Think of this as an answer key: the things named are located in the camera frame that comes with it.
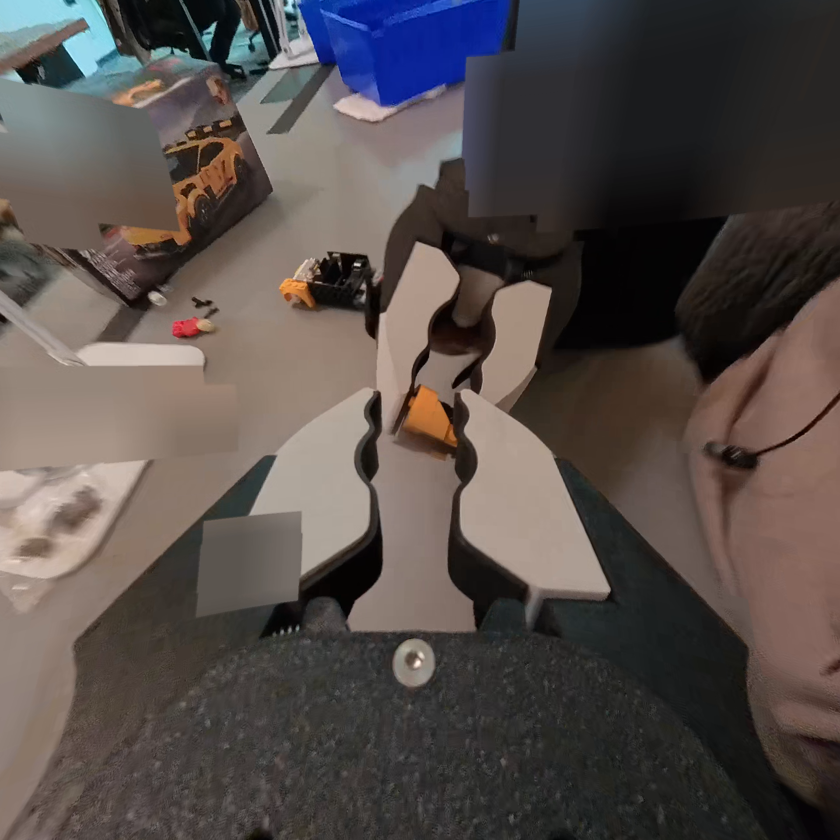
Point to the person's right forearm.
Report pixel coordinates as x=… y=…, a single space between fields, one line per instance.
x=630 y=289

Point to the pink hoodie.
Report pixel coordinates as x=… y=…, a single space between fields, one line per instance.
x=787 y=525

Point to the red lego minifigure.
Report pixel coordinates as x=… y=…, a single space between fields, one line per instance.
x=187 y=327

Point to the wooden desk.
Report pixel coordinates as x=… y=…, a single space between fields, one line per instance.
x=39 y=46

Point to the partly built lego car chassis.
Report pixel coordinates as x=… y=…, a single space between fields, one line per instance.
x=334 y=285

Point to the clear bag of black parts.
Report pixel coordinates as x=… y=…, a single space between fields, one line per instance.
x=79 y=505

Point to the white paper sheet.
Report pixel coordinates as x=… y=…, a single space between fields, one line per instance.
x=367 y=108

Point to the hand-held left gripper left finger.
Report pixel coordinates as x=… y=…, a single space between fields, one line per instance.
x=321 y=472

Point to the person's right hand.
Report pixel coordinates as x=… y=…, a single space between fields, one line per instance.
x=459 y=340

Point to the blue plastic bin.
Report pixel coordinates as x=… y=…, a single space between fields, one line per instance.
x=318 y=33
x=407 y=59

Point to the orange and black lego assembly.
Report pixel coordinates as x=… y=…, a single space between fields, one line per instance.
x=426 y=420

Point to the book stand with white base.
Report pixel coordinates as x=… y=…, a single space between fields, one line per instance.
x=151 y=354

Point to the black fleece jacket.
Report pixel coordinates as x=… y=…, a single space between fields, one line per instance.
x=754 y=282

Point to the cardboard box with yellow car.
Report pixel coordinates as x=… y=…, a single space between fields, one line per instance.
x=216 y=164

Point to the black office chair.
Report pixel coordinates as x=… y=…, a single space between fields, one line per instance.
x=226 y=33

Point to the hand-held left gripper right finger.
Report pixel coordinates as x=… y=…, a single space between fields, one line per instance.
x=518 y=512

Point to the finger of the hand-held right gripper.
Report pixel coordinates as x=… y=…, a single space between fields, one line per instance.
x=410 y=308
x=522 y=334

